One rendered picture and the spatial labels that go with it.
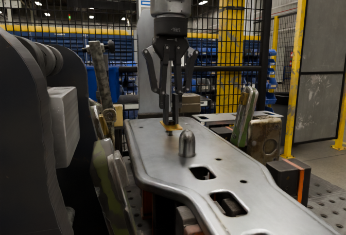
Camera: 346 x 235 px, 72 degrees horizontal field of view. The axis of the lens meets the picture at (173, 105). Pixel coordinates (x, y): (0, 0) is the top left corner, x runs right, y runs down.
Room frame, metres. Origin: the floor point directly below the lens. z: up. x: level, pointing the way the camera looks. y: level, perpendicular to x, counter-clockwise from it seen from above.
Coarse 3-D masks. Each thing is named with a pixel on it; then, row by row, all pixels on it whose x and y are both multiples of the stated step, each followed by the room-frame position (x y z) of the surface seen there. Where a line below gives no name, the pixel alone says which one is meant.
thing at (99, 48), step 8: (88, 48) 0.50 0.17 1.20; (96, 48) 0.50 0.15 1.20; (104, 48) 0.51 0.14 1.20; (112, 48) 0.51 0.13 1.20; (96, 56) 0.50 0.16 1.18; (96, 64) 0.50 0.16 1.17; (104, 64) 0.50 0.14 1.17; (96, 72) 0.50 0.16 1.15; (104, 72) 0.50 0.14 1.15; (104, 80) 0.50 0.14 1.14; (104, 88) 0.50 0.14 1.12; (104, 96) 0.50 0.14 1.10; (104, 104) 0.50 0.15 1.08; (112, 104) 0.50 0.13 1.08
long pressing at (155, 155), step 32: (128, 128) 0.60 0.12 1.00; (160, 128) 0.62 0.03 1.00; (192, 128) 0.62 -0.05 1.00; (160, 160) 0.40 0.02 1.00; (192, 160) 0.40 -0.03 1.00; (224, 160) 0.40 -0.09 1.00; (256, 160) 0.41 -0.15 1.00; (160, 192) 0.31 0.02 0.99; (192, 192) 0.29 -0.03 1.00; (224, 192) 0.30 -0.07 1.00; (256, 192) 0.30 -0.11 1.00; (224, 224) 0.23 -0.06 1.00; (256, 224) 0.23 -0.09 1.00; (288, 224) 0.23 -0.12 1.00; (320, 224) 0.23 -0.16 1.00
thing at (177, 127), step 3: (162, 120) 0.59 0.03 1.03; (171, 120) 0.56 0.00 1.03; (162, 123) 0.56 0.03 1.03; (168, 123) 0.55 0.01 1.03; (171, 123) 0.55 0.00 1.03; (174, 123) 0.55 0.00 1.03; (165, 126) 0.53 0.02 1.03; (168, 126) 0.53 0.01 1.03; (171, 126) 0.53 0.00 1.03; (174, 126) 0.53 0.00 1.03; (177, 126) 0.53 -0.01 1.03; (180, 126) 0.53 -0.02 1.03; (165, 129) 0.52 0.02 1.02; (168, 129) 0.51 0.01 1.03; (171, 129) 0.51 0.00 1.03; (174, 129) 0.51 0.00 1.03; (177, 129) 0.52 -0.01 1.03; (180, 129) 0.52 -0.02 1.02
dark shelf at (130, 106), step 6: (120, 96) 1.01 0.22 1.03; (126, 96) 1.01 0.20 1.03; (132, 96) 1.01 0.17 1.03; (114, 102) 0.85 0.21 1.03; (120, 102) 0.85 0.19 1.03; (126, 102) 0.85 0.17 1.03; (132, 102) 0.86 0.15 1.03; (138, 102) 0.86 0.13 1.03; (204, 102) 0.92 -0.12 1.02; (210, 102) 0.93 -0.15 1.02; (126, 108) 0.85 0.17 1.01; (132, 108) 0.85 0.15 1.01; (138, 108) 0.86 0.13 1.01
